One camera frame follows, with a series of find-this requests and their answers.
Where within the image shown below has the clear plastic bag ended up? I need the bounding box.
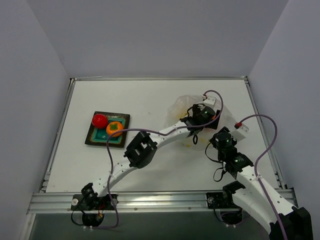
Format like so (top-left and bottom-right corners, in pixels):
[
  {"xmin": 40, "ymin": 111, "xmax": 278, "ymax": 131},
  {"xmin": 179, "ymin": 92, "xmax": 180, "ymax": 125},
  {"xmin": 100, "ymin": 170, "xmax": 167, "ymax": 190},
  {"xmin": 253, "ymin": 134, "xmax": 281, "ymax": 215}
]
[{"xmin": 164, "ymin": 95, "xmax": 236, "ymax": 151}]

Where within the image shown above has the orange fake persimmon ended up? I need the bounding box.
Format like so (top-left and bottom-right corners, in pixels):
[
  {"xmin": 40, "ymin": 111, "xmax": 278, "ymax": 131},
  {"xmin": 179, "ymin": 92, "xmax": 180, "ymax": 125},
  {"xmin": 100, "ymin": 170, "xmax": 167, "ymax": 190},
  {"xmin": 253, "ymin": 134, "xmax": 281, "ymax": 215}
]
[{"xmin": 106, "ymin": 121, "xmax": 124, "ymax": 138}]

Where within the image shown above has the red fake apple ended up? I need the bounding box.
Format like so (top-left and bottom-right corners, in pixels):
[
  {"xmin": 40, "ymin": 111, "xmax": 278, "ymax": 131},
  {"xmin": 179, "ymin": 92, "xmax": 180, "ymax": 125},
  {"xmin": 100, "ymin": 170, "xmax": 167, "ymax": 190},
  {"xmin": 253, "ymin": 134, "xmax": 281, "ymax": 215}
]
[{"xmin": 91, "ymin": 113, "xmax": 109, "ymax": 129}]

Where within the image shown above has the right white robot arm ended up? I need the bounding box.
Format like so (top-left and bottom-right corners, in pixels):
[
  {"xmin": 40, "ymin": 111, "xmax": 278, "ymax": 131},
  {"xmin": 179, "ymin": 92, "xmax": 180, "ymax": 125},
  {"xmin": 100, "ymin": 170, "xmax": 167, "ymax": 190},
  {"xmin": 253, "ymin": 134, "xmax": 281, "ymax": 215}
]
[{"xmin": 210, "ymin": 127, "xmax": 314, "ymax": 240}]

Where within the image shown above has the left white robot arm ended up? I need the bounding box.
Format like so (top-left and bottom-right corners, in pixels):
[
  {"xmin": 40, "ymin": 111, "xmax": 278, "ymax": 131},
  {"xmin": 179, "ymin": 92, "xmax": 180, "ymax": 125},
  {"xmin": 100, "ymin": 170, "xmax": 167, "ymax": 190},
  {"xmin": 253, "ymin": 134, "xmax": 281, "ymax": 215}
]
[{"xmin": 78, "ymin": 103, "xmax": 224, "ymax": 210}]

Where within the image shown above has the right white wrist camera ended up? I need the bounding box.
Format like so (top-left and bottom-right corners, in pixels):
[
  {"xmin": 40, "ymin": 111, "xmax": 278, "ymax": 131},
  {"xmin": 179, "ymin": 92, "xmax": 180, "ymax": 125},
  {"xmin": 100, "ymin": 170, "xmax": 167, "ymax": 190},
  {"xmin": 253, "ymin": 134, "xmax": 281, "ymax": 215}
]
[{"xmin": 230, "ymin": 122, "xmax": 249, "ymax": 142}]

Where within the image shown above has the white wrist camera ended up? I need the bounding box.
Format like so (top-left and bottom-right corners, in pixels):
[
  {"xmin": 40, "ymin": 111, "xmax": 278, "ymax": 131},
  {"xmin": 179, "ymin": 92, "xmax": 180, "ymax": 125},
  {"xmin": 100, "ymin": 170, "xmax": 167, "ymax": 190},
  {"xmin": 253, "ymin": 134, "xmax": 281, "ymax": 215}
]
[
  {"xmin": 202, "ymin": 95, "xmax": 217, "ymax": 108},
  {"xmin": 230, "ymin": 122, "xmax": 249, "ymax": 142}
]

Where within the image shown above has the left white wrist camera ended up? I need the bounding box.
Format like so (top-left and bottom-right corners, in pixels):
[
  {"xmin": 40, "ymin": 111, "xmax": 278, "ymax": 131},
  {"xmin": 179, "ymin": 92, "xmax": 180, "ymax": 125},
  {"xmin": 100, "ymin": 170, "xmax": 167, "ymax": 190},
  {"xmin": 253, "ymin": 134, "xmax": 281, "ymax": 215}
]
[{"xmin": 202, "ymin": 95, "xmax": 217, "ymax": 108}]

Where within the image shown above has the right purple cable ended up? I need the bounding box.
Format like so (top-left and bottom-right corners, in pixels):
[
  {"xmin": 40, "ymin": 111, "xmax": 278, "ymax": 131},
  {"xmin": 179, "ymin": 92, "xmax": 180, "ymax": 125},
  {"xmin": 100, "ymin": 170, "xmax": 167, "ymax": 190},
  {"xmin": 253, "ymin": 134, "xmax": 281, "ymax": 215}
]
[{"xmin": 241, "ymin": 114, "xmax": 288, "ymax": 240}]

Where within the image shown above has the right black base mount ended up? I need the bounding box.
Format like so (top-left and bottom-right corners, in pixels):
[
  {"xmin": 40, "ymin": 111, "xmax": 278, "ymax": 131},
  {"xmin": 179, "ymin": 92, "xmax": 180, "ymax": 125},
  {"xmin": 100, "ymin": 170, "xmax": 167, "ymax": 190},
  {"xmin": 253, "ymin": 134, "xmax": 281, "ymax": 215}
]
[{"xmin": 206, "ymin": 192, "xmax": 244, "ymax": 228}]

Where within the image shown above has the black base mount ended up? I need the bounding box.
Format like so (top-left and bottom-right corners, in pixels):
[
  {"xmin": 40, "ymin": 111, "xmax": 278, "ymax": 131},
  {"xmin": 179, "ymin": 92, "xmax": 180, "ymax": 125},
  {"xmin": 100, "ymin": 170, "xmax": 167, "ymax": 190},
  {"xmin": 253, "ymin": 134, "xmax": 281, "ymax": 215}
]
[
  {"xmin": 206, "ymin": 192, "xmax": 244, "ymax": 228},
  {"xmin": 70, "ymin": 194, "xmax": 118, "ymax": 228}
]

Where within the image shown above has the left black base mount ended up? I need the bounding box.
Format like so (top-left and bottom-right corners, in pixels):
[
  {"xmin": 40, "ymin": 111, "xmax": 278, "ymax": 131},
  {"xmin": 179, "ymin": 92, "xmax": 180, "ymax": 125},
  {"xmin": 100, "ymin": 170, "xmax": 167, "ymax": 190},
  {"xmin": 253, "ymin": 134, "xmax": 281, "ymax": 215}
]
[{"xmin": 70, "ymin": 194, "xmax": 118, "ymax": 228}]

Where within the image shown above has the aluminium front rail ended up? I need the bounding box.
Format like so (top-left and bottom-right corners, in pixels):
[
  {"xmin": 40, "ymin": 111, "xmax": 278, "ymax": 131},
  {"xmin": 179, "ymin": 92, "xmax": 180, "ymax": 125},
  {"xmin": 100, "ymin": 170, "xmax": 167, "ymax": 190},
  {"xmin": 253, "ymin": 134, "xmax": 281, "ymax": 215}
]
[{"xmin": 27, "ymin": 190, "xmax": 222, "ymax": 214}]

